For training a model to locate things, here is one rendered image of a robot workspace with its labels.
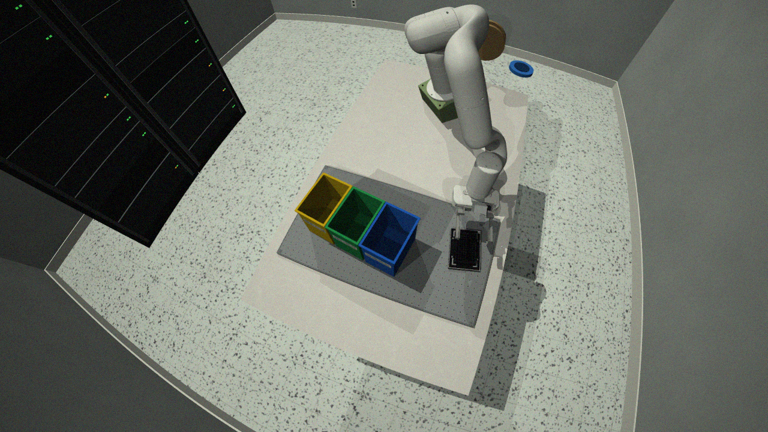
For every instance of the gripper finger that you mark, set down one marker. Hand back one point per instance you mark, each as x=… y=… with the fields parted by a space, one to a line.
x=490 y=231
x=460 y=212

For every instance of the green returns bin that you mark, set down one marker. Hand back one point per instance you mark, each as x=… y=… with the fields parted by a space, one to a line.
x=352 y=219

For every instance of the blue open-top bin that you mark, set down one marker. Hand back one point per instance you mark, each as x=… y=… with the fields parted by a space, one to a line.
x=389 y=238

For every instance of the yellow recycle bin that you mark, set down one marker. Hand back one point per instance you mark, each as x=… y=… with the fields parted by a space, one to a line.
x=320 y=203

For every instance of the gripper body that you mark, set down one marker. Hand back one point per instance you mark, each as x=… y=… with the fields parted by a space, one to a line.
x=461 y=197

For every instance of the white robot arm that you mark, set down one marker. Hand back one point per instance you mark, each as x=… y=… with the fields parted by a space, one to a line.
x=457 y=74

